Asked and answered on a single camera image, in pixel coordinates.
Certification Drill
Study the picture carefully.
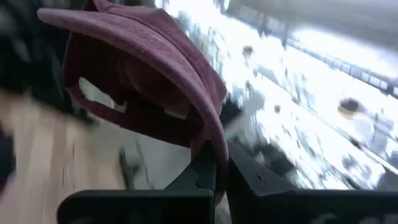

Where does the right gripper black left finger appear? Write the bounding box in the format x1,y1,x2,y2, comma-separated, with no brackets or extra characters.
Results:
57,139,218,224

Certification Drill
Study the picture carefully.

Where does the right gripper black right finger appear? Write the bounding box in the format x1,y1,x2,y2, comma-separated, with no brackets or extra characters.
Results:
226,140,398,224

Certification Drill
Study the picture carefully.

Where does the maroon baseball cap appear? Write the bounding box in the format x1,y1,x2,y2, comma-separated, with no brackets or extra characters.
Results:
36,0,231,206

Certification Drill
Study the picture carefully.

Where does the dark grey baseball cap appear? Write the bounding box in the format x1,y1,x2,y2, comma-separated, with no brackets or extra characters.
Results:
0,0,94,125

